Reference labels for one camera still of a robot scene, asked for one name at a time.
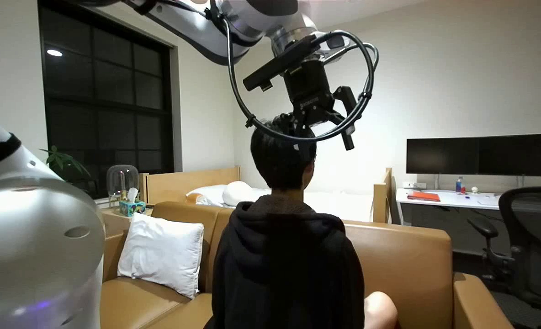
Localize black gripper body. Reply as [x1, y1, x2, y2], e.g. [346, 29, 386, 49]
[284, 60, 333, 118]

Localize black hoodie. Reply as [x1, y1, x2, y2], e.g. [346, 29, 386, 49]
[207, 195, 364, 329]

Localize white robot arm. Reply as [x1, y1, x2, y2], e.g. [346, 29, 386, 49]
[0, 0, 373, 329]

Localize white bed pillows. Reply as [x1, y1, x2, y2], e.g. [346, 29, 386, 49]
[187, 180, 269, 208]

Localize red book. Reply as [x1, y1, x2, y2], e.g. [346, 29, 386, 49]
[408, 191, 441, 202]

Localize seated person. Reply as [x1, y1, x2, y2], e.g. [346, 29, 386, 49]
[203, 115, 401, 329]

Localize blue bottle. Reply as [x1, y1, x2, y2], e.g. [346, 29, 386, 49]
[456, 177, 463, 191]

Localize white desk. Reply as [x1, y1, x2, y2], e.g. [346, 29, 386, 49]
[395, 188, 500, 224]

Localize glass dome lamp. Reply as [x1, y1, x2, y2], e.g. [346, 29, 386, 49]
[107, 164, 139, 199]

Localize white square pillow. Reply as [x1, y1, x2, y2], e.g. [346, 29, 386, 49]
[118, 213, 205, 297]

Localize teal tissue box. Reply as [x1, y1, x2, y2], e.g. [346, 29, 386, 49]
[119, 201, 147, 215]

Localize dark framed window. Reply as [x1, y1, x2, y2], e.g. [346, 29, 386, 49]
[39, 0, 174, 197]

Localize tan leather sofa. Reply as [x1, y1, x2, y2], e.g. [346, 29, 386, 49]
[101, 201, 514, 329]

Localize black computer monitor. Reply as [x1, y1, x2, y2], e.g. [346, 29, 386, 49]
[406, 133, 541, 175]

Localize green potted plant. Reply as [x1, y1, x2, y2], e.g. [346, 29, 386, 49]
[44, 146, 92, 182]

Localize black office chair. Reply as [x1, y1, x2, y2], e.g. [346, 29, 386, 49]
[470, 186, 541, 329]

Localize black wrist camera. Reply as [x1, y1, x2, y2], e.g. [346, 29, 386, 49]
[244, 34, 317, 91]

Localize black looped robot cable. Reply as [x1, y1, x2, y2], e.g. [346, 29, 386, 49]
[207, 0, 383, 144]

